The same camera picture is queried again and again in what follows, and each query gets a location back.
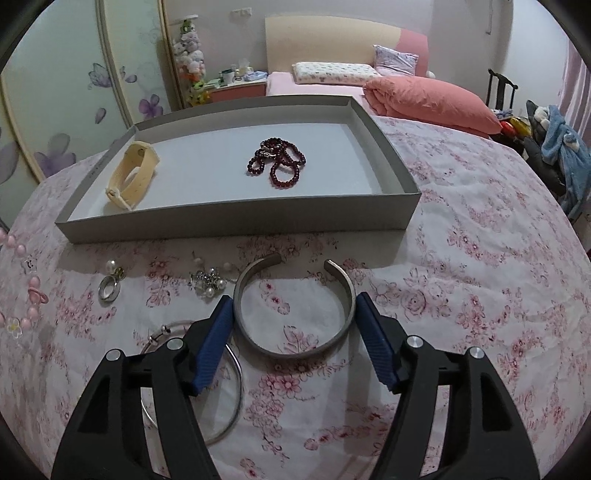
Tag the cream and pink headboard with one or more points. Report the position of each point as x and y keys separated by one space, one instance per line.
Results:
x=323 y=41

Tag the thin silver bangle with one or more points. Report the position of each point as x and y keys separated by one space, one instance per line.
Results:
x=236 y=369

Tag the blue plush garment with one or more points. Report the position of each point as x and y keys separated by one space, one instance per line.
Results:
x=561 y=138

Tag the cream wrist watch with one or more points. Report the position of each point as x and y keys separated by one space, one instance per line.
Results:
x=134 y=177

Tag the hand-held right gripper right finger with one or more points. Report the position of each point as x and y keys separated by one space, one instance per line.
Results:
x=376 y=341

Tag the wardrobe with purple flower doors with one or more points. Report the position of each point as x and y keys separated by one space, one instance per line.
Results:
x=69 y=92

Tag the red and yellow toy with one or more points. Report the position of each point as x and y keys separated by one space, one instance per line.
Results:
x=515 y=127

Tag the dark wooden chair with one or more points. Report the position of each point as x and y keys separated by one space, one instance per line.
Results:
x=498 y=90

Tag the plain pink bedsheet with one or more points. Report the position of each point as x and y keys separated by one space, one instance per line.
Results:
x=318 y=88

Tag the pink curtain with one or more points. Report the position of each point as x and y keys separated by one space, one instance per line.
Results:
x=577 y=78

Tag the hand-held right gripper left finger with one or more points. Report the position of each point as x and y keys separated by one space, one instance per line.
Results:
x=213 y=341

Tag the pink and white nightstand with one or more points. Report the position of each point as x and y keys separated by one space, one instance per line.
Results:
x=235 y=90

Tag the white patterned pillow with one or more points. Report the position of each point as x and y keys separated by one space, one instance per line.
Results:
x=337 y=73

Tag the folded pink quilt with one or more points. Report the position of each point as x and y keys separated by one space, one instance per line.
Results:
x=429 y=101

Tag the pearl earring with gold clip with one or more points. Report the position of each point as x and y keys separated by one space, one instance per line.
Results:
x=111 y=266

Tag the pearl cluster brooch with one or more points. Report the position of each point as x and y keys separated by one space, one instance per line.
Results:
x=207 y=280

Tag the stack of plush toys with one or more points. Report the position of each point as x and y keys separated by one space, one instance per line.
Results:
x=191 y=60

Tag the grey cardboard tray box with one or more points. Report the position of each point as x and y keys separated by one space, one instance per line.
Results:
x=207 y=138

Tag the purple patterned pillow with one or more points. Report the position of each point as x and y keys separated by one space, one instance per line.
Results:
x=395 y=60

